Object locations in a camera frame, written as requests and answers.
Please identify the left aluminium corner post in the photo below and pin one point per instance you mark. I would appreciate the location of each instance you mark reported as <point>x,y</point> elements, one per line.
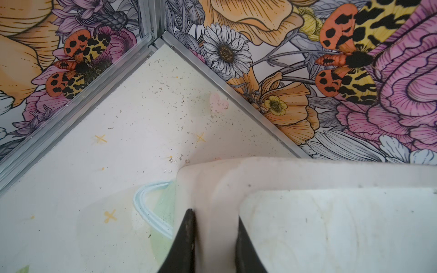
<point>151,14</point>

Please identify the white drawer cabinet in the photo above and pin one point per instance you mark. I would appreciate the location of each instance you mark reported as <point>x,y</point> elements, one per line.
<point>312,216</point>

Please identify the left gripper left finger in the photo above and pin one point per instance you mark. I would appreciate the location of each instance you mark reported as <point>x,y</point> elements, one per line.
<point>181,257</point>

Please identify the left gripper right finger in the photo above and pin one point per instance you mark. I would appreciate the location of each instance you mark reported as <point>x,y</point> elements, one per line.
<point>247,259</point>

